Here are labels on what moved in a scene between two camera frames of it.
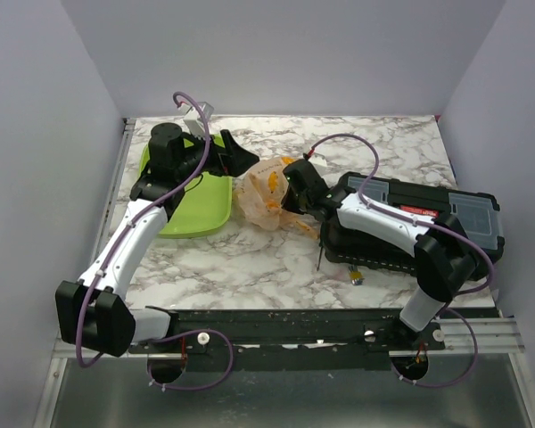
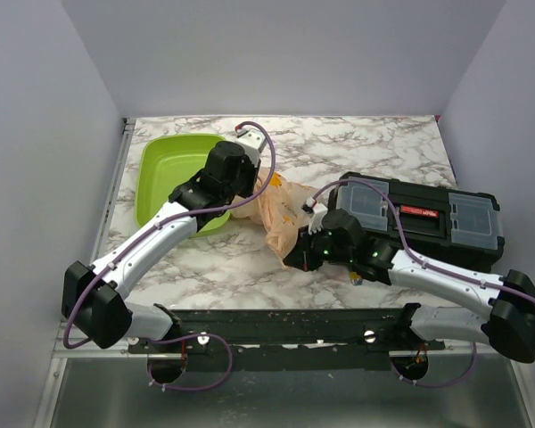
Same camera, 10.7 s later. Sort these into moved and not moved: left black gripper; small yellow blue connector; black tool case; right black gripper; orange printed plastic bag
Moved: right black gripper; left black gripper; orange printed plastic bag
Not moved: small yellow blue connector; black tool case
